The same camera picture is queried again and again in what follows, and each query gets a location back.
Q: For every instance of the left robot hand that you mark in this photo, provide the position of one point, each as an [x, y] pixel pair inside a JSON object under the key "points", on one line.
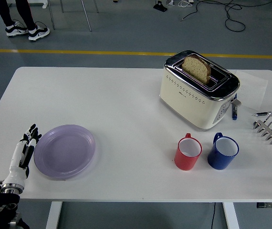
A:
{"points": [[16, 155]]}

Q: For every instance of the purple plastic plate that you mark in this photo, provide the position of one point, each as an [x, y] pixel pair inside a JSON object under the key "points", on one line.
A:
{"points": [[64, 152]]}

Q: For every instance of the brown bread slice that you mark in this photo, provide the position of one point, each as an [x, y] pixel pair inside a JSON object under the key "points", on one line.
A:
{"points": [[195, 69]]}

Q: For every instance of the black ballpoint pen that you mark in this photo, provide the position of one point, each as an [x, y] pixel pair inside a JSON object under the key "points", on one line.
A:
{"points": [[269, 112]]}

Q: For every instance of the metal toast rack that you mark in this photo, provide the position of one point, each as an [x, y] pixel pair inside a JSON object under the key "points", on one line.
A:
{"points": [[270, 128]]}

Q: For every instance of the blue marker pen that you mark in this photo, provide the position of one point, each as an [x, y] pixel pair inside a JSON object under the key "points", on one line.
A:
{"points": [[234, 114]]}

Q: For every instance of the white table leg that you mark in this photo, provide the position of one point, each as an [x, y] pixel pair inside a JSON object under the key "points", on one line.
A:
{"points": [[53, 214], [231, 215]]}

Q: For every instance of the blue mug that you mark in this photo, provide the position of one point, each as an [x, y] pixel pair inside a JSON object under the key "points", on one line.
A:
{"points": [[219, 161]]}

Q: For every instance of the cream chrome toaster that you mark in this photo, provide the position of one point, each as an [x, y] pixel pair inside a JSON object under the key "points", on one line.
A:
{"points": [[186, 105]]}

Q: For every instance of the red mug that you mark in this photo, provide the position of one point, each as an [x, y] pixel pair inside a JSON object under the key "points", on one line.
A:
{"points": [[186, 161]]}

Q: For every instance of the person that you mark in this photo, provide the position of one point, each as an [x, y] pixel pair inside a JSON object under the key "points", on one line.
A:
{"points": [[24, 12]]}

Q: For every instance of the black floor device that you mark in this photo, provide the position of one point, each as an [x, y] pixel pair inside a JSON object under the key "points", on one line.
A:
{"points": [[160, 6]]}

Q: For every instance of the white furniture base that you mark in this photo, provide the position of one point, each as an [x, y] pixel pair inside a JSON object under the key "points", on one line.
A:
{"points": [[40, 2]]}

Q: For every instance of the metal chair frame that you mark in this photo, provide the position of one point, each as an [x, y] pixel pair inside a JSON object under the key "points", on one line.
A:
{"points": [[86, 16]]}

